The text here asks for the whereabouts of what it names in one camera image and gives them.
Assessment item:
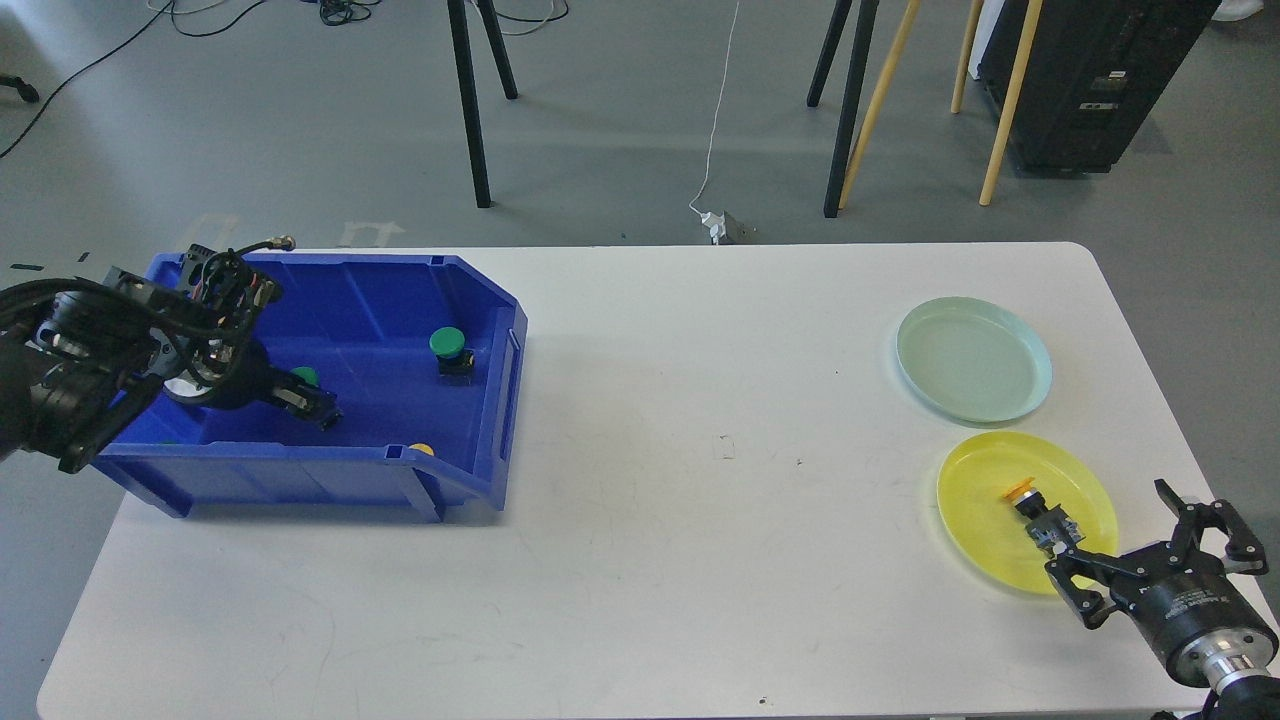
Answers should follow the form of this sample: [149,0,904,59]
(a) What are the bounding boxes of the light green plate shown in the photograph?
[893,296,1053,425]

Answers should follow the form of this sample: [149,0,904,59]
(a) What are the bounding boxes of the green push button left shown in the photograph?
[288,366,320,392]

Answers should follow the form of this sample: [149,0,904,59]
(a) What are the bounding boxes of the black tripod right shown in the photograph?
[805,1,881,219]

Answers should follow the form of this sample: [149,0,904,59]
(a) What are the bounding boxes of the green push button right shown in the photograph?
[428,325,475,378]

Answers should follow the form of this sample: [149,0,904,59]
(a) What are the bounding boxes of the yellow push button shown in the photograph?
[1001,477,1084,559]

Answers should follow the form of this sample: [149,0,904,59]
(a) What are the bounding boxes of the wooden easel legs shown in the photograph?
[840,0,1046,211]

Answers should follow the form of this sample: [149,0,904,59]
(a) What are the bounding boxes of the white power adapter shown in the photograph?
[699,211,751,246]

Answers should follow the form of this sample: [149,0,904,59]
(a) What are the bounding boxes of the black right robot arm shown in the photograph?
[1043,479,1277,719]

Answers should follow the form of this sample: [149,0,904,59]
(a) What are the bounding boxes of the black tripod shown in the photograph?
[445,0,521,209]
[805,1,881,219]

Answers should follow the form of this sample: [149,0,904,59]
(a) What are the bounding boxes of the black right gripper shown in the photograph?
[1044,478,1277,689]

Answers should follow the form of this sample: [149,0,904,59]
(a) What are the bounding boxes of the black tripod left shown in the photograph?
[445,0,521,209]

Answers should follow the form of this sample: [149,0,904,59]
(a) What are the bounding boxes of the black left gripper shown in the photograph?
[163,338,344,430]

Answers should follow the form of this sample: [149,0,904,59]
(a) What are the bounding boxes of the black floor cables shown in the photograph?
[0,0,573,161]

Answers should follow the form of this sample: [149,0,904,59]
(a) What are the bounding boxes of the green push button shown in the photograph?
[428,325,475,378]
[288,366,320,392]

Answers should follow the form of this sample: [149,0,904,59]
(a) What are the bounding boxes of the black equipment case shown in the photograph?
[1009,1,1219,176]

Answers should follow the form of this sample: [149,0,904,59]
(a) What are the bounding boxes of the white cable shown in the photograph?
[689,0,744,217]

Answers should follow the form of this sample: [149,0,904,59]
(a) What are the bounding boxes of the blue plastic bin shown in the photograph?
[93,252,529,521]

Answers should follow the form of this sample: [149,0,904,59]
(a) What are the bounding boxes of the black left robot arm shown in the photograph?
[1,236,342,474]

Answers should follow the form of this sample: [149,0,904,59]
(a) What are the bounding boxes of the yellow plate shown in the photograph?
[936,430,1119,594]

